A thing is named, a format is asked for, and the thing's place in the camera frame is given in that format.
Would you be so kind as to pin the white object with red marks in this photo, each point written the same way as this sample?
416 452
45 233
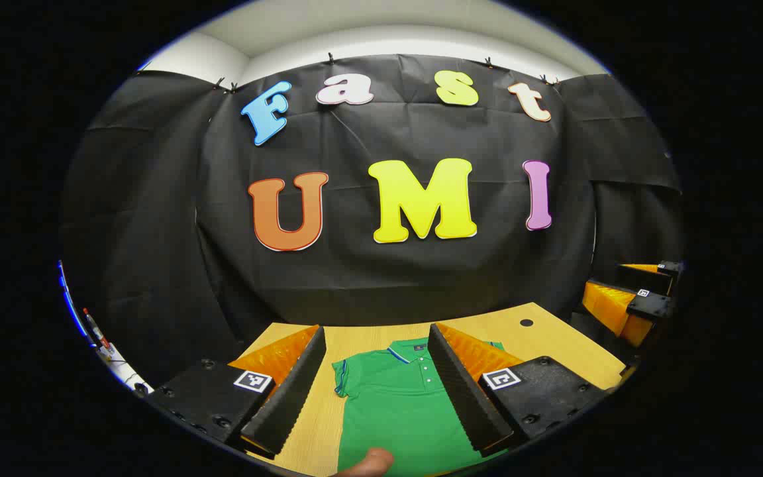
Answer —
116 368

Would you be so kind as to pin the green T-shirt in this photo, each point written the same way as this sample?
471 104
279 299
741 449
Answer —
388 411

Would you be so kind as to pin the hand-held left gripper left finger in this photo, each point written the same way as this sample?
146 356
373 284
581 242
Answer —
292 391

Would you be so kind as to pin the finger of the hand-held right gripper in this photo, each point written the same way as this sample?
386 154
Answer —
653 306
646 278

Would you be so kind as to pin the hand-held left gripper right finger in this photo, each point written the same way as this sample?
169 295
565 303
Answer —
464 397

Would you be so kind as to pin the black backdrop cloth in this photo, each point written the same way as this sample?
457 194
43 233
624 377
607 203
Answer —
355 278

